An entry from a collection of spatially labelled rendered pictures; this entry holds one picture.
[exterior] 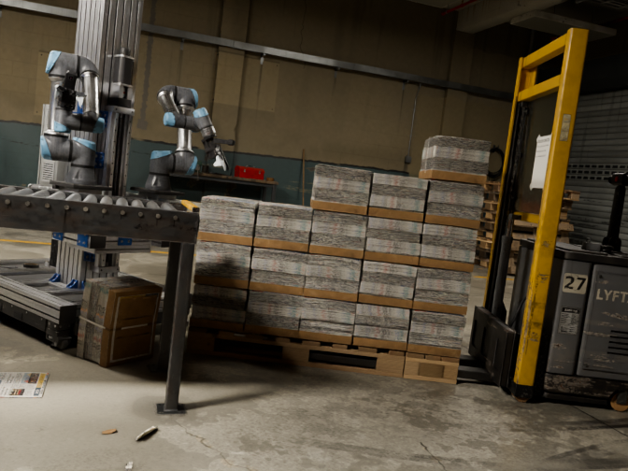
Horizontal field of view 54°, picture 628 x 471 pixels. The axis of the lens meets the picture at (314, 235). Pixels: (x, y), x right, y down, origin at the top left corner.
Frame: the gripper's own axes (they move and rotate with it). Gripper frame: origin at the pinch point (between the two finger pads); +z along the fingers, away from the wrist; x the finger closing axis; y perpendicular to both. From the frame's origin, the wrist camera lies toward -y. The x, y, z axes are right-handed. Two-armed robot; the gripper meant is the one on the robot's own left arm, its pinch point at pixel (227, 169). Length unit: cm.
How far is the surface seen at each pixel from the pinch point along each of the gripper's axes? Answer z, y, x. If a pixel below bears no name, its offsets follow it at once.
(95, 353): 60, 84, 54
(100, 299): 37, 72, 53
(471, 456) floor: 143, -59, 109
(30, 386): 57, 97, 93
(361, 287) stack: 84, -44, 19
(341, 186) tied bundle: 31, -54, 18
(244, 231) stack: 34.0, 1.8, 19.2
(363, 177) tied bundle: 31, -66, 18
